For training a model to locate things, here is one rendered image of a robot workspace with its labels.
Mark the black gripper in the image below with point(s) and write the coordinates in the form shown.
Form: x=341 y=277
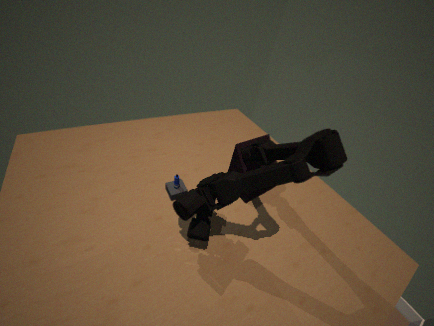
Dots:
x=199 y=227

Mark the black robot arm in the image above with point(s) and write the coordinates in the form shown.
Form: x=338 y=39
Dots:
x=323 y=150

